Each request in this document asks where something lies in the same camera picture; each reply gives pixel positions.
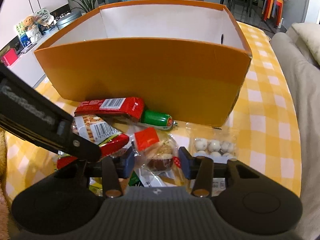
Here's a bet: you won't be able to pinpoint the clear pastry packet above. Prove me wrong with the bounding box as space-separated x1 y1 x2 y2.
132 127 181 172

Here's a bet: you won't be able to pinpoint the white tv cabinet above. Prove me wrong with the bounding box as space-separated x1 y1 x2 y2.
8 27 59 88

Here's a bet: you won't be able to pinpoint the beige pillow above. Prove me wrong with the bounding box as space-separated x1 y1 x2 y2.
292 23 320 64

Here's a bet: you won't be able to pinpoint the orange cardboard box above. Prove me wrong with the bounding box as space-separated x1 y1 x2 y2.
35 0 252 127

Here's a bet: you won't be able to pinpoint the plush toy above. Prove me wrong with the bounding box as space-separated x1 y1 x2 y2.
23 16 36 31

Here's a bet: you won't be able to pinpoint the yellow checkered tablecloth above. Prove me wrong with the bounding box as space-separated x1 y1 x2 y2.
1 23 302 203

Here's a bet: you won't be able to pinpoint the green snack packet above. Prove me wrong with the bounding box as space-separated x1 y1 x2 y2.
89 171 143 197

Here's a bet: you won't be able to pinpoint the clear candy ball packet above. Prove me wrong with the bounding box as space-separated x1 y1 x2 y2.
189 127 238 163

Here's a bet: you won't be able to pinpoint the green sausage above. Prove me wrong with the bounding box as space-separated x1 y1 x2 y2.
140 109 178 131

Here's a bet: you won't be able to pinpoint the red snack bar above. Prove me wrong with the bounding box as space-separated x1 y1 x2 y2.
74 97 145 121

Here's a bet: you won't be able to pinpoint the white milk tablet packet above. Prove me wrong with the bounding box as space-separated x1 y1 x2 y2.
135 168 184 187

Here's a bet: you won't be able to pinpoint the peanut snack bag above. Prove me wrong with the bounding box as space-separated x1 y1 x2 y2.
72 115 129 158

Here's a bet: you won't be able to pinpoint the grey trash can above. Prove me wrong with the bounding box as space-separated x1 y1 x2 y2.
56 10 82 30

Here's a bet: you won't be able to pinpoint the orange red stools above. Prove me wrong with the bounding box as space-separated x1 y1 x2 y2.
262 0 284 28

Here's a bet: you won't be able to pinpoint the grey sofa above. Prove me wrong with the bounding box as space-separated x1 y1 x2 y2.
270 25 319 239

